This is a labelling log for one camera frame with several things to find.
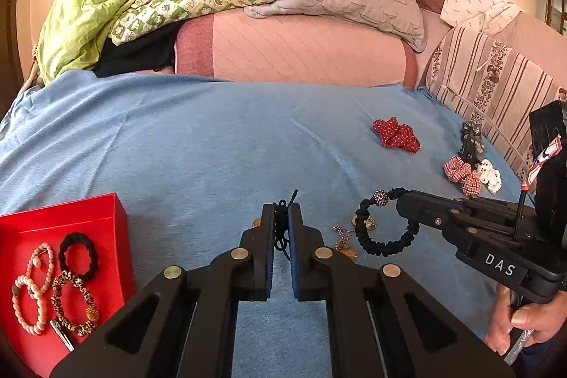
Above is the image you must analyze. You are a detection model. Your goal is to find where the pink quilted bolster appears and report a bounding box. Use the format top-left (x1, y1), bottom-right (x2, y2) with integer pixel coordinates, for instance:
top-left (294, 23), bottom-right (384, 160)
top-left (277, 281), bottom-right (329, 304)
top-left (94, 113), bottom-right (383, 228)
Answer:
top-left (173, 8), bottom-right (419, 89)

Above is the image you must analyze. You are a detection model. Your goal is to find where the blue bed cover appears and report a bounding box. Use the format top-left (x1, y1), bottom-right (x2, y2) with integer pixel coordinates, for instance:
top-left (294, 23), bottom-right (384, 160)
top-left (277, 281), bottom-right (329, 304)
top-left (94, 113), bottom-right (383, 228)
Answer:
top-left (0, 70), bottom-right (539, 378)

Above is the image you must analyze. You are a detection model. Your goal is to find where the gold chain necklace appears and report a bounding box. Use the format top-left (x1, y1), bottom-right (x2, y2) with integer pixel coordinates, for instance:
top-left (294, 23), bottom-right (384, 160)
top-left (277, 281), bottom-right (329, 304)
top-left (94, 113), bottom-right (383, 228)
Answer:
top-left (332, 223), bottom-right (359, 258)

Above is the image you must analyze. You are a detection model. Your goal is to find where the striped floral cushion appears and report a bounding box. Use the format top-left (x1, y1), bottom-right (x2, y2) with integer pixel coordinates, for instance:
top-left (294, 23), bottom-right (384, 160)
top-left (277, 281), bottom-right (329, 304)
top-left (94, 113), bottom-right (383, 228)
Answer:
top-left (425, 26), bottom-right (567, 193)

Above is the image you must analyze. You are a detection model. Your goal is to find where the silver clip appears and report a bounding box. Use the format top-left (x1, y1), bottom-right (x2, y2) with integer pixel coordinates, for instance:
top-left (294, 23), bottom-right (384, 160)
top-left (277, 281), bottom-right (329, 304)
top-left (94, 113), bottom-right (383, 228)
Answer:
top-left (50, 318), bottom-right (75, 352)

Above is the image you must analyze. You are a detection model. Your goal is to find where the white patterned cloth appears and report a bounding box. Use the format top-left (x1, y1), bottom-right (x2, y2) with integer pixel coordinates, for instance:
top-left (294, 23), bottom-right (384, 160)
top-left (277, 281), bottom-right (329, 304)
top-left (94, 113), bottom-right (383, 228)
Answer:
top-left (440, 0), bottom-right (521, 33)

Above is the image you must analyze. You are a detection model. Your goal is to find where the black cord bracelet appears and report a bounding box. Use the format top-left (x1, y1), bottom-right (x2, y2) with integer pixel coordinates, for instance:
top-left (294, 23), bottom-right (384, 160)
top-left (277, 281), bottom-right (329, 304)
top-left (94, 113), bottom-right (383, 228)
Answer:
top-left (271, 188), bottom-right (298, 261)

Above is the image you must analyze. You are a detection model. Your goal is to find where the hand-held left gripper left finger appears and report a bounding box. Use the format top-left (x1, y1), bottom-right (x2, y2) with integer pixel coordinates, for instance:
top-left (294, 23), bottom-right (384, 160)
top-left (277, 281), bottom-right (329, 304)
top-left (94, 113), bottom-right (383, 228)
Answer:
top-left (51, 203), bottom-right (276, 378)

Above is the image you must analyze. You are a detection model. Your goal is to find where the black cloth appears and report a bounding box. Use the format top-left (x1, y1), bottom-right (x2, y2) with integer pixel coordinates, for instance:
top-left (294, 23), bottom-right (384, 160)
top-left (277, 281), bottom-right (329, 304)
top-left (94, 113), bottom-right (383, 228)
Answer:
top-left (93, 21), bottom-right (182, 78)

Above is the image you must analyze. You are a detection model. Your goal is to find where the red white striped ribbon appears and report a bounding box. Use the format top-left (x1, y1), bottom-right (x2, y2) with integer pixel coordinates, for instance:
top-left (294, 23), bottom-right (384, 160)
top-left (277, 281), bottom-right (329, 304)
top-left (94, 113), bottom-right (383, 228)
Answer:
top-left (522, 136), bottom-right (563, 190)

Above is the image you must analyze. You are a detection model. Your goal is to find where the black ruffled bracelet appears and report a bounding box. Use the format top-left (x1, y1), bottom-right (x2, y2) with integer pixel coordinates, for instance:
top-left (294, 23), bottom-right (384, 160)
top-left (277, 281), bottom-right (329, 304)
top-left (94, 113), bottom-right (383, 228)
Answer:
top-left (58, 232), bottom-right (98, 281)

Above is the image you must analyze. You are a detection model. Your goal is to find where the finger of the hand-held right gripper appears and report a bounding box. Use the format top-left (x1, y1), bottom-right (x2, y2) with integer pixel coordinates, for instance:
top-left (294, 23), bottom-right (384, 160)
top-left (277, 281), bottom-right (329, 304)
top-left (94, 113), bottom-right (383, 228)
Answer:
top-left (412, 219), bottom-right (515, 255)
top-left (396, 191), bottom-right (534, 228)

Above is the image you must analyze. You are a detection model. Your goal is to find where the person's right hand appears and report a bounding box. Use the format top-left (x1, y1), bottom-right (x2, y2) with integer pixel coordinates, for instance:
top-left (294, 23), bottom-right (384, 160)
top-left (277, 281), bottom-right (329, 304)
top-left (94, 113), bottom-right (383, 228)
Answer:
top-left (483, 286), bottom-right (567, 357)

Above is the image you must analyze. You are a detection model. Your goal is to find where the leopard pattern bracelet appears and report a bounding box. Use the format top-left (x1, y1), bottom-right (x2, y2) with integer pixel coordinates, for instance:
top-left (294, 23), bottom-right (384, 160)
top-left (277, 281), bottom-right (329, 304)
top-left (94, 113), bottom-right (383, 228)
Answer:
top-left (51, 270), bottom-right (99, 337)

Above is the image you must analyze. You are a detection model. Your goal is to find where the red checked scrunchie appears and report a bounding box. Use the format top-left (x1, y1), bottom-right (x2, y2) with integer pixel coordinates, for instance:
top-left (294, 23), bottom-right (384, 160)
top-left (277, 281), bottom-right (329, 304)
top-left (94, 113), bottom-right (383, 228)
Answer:
top-left (443, 154), bottom-right (483, 196)

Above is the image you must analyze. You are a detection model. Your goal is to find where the white dotted scrunchie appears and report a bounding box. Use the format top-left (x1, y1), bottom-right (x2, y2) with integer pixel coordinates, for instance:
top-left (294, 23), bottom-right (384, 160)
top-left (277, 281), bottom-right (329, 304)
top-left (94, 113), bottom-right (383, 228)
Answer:
top-left (476, 158), bottom-right (503, 194)

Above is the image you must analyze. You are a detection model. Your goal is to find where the red box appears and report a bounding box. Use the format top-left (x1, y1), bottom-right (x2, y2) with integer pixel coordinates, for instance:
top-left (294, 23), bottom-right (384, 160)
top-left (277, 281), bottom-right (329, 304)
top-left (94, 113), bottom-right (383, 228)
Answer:
top-left (0, 193), bottom-right (137, 376)

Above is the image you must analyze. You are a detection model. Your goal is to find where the black patterned scrunchie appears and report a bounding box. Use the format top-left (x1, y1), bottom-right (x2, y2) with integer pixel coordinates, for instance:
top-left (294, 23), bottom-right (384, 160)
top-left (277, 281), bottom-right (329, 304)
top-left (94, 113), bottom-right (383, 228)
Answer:
top-left (460, 121), bottom-right (484, 166)

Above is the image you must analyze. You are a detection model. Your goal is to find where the black bracelet with sparkly bead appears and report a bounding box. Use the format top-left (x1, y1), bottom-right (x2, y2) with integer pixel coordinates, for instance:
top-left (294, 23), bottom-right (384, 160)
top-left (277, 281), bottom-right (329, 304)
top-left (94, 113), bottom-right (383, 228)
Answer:
top-left (354, 187), bottom-right (421, 258)

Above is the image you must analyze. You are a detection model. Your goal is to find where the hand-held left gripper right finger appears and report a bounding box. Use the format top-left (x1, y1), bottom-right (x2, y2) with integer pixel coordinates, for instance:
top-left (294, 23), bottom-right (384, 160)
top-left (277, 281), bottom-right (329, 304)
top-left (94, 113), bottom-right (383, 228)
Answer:
top-left (288, 203), bottom-right (517, 378)

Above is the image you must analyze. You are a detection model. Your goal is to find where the red polka-dot scrunchie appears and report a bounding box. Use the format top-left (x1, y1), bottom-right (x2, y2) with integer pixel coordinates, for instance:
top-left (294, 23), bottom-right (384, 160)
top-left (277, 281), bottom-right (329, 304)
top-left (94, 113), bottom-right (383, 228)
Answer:
top-left (372, 117), bottom-right (421, 154)

